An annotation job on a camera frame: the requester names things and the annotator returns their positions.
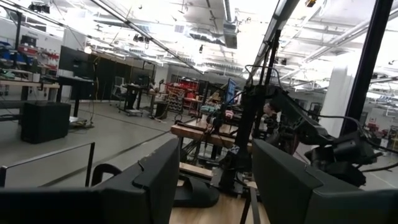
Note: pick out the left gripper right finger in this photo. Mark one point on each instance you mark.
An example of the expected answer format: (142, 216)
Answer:
(286, 193)

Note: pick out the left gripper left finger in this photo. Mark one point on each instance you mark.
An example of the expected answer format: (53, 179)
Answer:
(146, 193)

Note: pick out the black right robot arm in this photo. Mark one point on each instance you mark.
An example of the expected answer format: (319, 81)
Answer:
(248, 124)

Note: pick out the thick wooden workbench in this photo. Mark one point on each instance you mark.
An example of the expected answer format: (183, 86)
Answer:
(199, 132)

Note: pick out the small black bin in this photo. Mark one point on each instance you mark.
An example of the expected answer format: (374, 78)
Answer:
(161, 109)

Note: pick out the person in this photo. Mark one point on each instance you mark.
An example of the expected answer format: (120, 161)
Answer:
(270, 109)

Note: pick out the black rolling desk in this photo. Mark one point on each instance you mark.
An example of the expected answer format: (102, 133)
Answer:
(130, 96)

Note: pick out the rack with red bins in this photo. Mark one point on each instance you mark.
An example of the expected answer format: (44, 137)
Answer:
(186, 90)

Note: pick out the blue lit monitor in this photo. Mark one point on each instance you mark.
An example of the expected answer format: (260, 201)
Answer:
(231, 91)

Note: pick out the black floor cabinet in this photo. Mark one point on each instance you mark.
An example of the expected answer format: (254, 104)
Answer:
(46, 121)

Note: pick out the black standing desk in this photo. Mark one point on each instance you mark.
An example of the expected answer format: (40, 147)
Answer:
(77, 85)

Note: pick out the large black display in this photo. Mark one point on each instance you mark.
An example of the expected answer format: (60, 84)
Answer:
(74, 60)

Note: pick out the long wooden workbench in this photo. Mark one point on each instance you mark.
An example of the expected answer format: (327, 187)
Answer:
(28, 84)

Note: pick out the shelves with coloured bins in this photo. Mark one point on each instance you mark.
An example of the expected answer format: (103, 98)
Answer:
(28, 54)

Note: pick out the black arched bracket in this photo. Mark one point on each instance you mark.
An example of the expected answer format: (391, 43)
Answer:
(105, 166)

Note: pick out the black frame wooden shelf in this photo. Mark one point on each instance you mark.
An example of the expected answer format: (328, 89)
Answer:
(90, 161)

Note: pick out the silver ceiling duct box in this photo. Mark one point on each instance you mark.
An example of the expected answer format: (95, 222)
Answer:
(217, 34)

